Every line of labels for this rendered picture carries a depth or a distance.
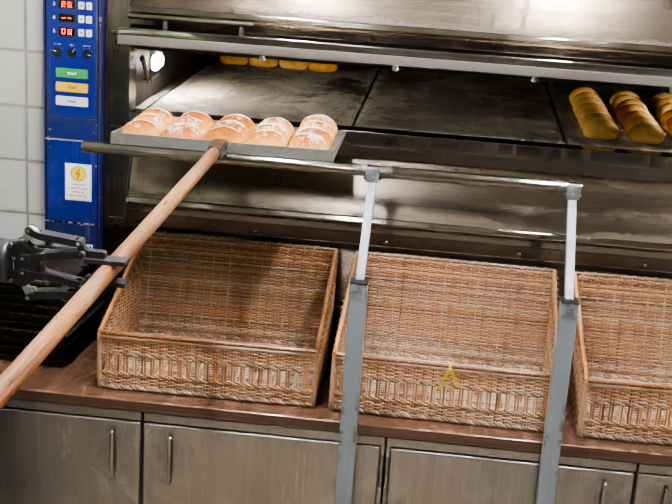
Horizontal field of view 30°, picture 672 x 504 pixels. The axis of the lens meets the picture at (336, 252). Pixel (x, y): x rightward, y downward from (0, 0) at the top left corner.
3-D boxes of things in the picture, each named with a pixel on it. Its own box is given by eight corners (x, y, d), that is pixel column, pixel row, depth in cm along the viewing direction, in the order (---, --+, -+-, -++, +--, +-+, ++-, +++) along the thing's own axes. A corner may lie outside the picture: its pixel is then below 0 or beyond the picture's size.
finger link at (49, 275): (19, 267, 209) (18, 275, 209) (84, 285, 209) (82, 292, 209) (27, 260, 213) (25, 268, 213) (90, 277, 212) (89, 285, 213)
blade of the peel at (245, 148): (332, 161, 303) (333, 150, 302) (110, 143, 307) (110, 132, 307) (346, 132, 337) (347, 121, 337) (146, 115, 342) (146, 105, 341)
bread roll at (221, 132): (246, 146, 312) (246, 124, 310) (241, 152, 306) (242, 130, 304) (206, 143, 313) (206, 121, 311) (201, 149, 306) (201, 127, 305)
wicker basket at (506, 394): (346, 341, 354) (353, 247, 346) (547, 361, 349) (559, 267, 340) (325, 411, 308) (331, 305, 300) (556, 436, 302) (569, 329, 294)
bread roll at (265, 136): (287, 149, 311) (288, 128, 310) (285, 155, 305) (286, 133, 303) (247, 147, 312) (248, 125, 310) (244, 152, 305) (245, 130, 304)
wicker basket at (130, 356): (139, 321, 358) (140, 229, 350) (335, 339, 354) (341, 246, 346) (92, 389, 312) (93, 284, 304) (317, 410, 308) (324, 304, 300)
